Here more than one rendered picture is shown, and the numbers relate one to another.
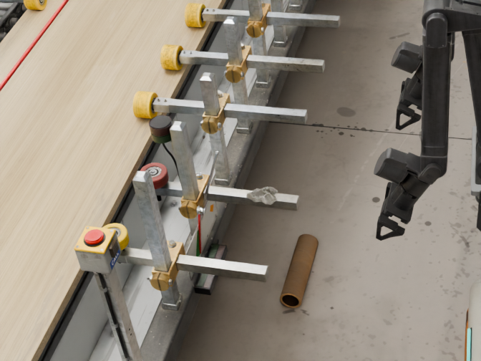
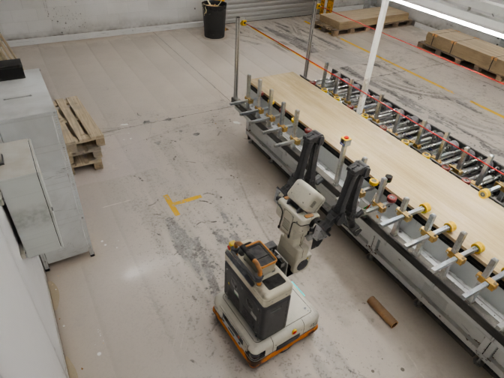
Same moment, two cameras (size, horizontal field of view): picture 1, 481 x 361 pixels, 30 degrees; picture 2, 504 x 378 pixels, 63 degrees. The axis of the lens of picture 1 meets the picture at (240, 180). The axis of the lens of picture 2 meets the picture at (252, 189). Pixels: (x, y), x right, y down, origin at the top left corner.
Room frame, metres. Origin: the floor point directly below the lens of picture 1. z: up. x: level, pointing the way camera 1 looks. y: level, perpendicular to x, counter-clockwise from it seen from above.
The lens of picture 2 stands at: (2.62, -2.68, 3.03)
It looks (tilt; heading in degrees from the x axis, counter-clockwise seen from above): 38 degrees down; 127
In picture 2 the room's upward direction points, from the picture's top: 4 degrees clockwise
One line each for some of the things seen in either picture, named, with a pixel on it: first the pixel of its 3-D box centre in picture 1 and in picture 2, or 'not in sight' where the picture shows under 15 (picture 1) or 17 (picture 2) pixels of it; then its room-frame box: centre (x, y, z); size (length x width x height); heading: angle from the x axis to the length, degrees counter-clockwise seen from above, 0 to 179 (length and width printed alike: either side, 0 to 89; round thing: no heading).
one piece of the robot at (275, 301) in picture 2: not in sight; (259, 283); (1.51, -1.02, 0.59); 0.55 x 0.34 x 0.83; 163
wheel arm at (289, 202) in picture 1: (222, 195); (373, 209); (1.85, 0.06, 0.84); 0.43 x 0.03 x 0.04; 69
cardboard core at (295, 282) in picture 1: (299, 270); (382, 311); (2.26, -0.17, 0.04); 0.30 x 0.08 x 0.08; 159
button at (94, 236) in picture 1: (94, 238); not in sight; (1.37, 0.32, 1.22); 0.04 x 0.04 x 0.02
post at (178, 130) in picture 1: (190, 190); (377, 200); (1.84, 0.14, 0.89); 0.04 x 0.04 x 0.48; 69
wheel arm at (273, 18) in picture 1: (265, 17); (456, 258); (2.57, -0.16, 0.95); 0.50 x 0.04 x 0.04; 69
